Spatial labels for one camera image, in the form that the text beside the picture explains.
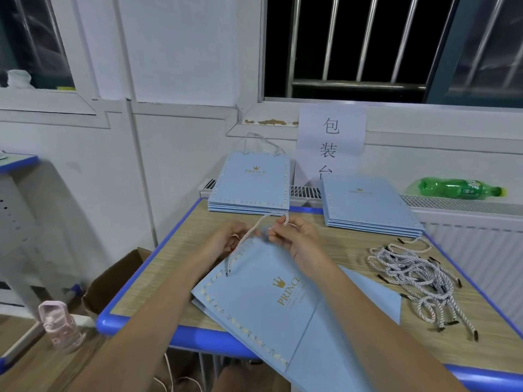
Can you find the person's leg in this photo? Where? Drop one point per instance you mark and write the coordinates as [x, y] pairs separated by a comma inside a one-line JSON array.
[[241, 379]]

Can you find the green plastic bottle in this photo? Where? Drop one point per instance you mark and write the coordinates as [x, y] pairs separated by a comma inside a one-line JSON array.
[[458, 189]]

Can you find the metal window grille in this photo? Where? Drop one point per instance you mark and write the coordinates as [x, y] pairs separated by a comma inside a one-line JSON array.
[[359, 84]]

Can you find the stack of blue paper bags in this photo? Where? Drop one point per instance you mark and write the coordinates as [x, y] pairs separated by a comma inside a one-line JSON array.
[[368, 200]]

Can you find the white framed window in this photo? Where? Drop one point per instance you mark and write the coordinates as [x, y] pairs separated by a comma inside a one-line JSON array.
[[41, 100]]

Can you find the white paper sign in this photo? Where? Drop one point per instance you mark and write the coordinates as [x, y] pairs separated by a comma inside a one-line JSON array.
[[329, 143]]

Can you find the person's left forearm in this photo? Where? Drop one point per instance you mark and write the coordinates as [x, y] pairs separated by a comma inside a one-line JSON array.
[[139, 339]]

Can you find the small white container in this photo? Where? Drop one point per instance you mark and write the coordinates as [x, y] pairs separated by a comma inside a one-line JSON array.
[[18, 79]]

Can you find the blue-edged wooden desk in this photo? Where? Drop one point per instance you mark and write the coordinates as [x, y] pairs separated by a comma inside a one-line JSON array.
[[155, 281]]

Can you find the person's right hand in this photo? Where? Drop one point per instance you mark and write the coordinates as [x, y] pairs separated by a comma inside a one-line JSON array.
[[301, 245]]

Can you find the brown cardboard box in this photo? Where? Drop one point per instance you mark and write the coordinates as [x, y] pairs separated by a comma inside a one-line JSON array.
[[110, 281]]

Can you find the person's left hand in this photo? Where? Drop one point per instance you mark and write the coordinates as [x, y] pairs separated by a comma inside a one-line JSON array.
[[222, 242]]

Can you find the person's right forearm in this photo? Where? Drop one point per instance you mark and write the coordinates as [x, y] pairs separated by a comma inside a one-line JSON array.
[[384, 339]]

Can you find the teal framed sliding window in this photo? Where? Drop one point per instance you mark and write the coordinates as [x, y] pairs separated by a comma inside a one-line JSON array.
[[482, 53]]

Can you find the grey metal desk blue edge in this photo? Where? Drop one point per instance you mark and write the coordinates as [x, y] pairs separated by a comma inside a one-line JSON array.
[[20, 232]]

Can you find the stack of finished blue bags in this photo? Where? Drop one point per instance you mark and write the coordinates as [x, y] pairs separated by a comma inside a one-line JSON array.
[[261, 314]]

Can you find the pink water bottle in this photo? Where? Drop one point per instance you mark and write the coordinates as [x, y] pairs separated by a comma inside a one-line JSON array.
[[60, 326]]

